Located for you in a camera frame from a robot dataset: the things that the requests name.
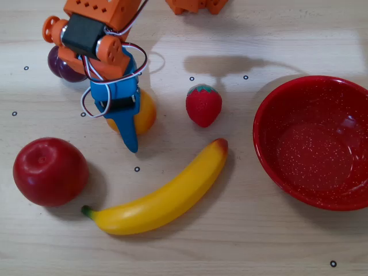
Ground red toy strawberry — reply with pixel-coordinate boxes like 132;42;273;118
185;85;223;128

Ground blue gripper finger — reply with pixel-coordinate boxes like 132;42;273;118
105;114;139;154

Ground yellow orange toy peach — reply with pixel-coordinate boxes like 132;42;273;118
105;89;158;136

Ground red toy apple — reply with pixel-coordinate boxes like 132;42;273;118
12;137;90;208

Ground orange robot base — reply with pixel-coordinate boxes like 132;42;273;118
165;0;230;16

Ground yellow toy banana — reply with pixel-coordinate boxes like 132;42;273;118
80;137;229;236

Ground red white black servo wires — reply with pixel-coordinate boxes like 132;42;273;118
79;0;150;119

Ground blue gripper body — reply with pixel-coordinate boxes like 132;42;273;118
90;47;142;119

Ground red speckled bowl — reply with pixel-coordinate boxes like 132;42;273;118
252;75;368;212

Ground dark purple toy plum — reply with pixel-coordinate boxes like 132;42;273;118
47;45;89;83

